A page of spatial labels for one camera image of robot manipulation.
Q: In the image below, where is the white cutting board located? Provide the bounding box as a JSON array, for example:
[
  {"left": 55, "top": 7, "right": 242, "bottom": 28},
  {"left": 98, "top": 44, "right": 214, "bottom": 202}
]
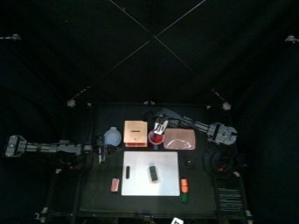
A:
[{"left": 120, "top": 150, "right": 182, "bottom": 197}]

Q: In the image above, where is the red plastic cup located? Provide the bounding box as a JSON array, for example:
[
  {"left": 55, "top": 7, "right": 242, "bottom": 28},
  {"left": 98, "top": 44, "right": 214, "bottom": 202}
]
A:
[{"left": 147, "top": 130, "right": 166, "bottom": 146}]

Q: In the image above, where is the clear pink plastic container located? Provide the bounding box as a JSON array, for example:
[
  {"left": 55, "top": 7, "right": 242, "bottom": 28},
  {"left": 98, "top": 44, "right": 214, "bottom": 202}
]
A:
[{"left": 163, "top": 128, "right": 198, "bottom": 151}]

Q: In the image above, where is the wooden slot box red drawer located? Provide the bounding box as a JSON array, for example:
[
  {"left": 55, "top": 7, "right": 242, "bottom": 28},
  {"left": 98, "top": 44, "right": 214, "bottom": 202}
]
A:
[{"left": 123, "top": 120, "right": 150, "bottom": 148}]

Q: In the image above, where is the pink toy salmon slice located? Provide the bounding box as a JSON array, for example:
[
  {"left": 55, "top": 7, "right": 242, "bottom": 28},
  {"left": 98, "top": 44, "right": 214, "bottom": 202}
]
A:
[{"left": 110, "top": 178, "right": 120, "bottom": 193}]

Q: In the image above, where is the small black round cup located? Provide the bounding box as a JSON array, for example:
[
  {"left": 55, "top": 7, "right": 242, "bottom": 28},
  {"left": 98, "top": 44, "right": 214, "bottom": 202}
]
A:
[{"left": 183, "top": 157, "right": 196, "bottom": 169}]

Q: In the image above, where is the orange toy carrot piece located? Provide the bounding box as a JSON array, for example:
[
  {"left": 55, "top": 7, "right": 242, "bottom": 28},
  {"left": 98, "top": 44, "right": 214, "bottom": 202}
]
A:
[{"left": 180, "top": 178, "right": 191, "bottom": 193}]

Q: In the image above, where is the black sheet with white text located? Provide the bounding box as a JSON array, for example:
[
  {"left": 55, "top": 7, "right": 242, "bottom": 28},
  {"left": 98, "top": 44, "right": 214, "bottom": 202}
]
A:
[{"left": 214, "top": 178, "right": 247, "bottom": 219}]

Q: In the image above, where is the black coiled cable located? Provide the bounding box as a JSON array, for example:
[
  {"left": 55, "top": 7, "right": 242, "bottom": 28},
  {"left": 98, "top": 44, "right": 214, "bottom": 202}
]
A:
[
  {"left": 202, "top": 143, "right": 238, "bottom": 175},
  {"left": 56, "top": 154, "right": 89, "bottom": 172}
]

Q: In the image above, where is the thin diagonal frame cord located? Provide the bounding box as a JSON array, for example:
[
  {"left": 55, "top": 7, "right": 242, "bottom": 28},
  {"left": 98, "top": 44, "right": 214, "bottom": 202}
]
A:
[
  {"left": 107, "top": 0, "right": 228, "bottom": 103},
  {"left": 69, "top": 0, "right": 207, "bottom": 102}
]

